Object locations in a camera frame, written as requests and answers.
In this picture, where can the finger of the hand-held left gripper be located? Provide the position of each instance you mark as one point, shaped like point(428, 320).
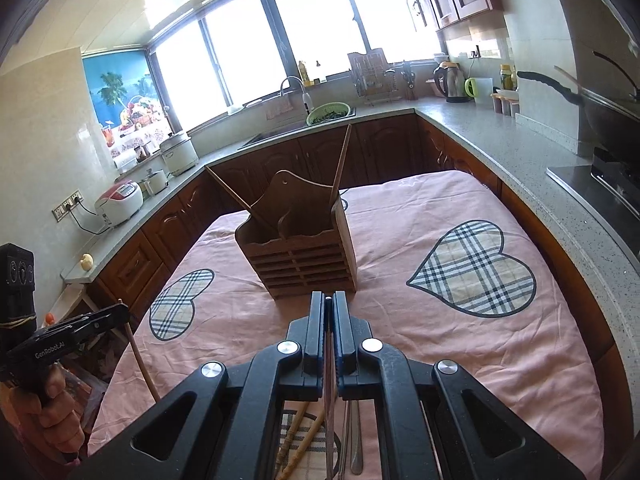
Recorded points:
point(107, 317)

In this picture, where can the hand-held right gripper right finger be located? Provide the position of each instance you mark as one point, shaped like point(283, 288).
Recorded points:
point(342, 320)

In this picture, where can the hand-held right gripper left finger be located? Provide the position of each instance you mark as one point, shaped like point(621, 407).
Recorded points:
point(316, 320)

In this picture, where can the dark brown wooden chopstick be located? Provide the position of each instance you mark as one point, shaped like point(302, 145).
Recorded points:
point(142, 360)
point(235, 193)

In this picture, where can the wooden slatted utensil holder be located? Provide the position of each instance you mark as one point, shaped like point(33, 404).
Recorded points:
point(295, 260)

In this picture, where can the red-brown wooden chopstick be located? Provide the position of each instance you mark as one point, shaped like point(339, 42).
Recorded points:
point(329, 435)

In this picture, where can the bundle of chopsticks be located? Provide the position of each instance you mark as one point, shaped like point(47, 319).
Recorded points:
point(344, 440)

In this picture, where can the person's left hand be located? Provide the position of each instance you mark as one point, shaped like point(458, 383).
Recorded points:
point(55, 420)

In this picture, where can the white stool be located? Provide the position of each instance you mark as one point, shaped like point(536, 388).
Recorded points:
point(75, 300)

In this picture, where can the small round yellow fruit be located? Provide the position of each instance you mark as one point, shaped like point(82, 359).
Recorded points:
point(87, 261)

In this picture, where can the wooden base cabinets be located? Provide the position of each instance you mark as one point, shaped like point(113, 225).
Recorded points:
point(165, 230)

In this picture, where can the spotted bamboo chopstick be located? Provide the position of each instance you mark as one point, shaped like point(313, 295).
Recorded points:
point(292, 430)

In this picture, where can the red and white rice cooker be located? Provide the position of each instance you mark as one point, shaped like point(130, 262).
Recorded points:
point(120, 202)

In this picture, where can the light bamboo chopstick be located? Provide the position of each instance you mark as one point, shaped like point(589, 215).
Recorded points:
point(305, 447)

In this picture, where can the small white pot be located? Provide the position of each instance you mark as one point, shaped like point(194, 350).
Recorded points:
point(156, 182)

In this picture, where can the pink plaid-heart tablecloth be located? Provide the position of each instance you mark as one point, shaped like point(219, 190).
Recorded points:
point(500, 350)

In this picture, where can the large white slow cooker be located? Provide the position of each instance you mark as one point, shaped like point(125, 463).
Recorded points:
point(179, 155)

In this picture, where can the kitchen sink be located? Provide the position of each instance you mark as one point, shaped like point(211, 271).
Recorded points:
point(280, 132)

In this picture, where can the green colander with vegetables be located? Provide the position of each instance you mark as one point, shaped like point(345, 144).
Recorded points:
point(327, 114)

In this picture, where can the pink dish cloth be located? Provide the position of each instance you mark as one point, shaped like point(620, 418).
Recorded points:
point(278, 108)

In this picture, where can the kitchen faucet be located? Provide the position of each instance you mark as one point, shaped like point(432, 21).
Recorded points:
point(303, 97)

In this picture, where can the metal dish rack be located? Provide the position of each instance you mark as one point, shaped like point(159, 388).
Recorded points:
point(372, 77)

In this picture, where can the yellow bottle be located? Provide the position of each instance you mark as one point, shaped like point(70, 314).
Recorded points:
point(303, 74)

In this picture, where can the grey kitchen countertop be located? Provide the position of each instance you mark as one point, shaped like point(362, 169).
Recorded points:
point(500, 130)

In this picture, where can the pink plastic container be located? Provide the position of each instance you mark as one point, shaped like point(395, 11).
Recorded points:
point(431, 89)

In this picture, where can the stainless electric kettle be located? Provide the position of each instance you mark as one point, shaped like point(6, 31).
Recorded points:
point(450, 82)

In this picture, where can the spice jar set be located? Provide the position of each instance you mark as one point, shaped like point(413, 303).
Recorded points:
point(504, 104)

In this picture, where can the kitchen window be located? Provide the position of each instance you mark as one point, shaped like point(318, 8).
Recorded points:
point(240, 50)

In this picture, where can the gas stove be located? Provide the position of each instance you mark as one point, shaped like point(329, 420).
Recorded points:
point(590, 185)

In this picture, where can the condiment bottles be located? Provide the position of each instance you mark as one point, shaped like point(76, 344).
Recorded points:
point(508, 77)

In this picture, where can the black wok with lid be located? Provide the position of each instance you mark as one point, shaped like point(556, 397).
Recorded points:
point(610, 120)

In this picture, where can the white wall socket strip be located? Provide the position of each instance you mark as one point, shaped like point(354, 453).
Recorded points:
point(67, 205)

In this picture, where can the tropical fruit wall poster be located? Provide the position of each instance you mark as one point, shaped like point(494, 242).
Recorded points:
point(115, 90)

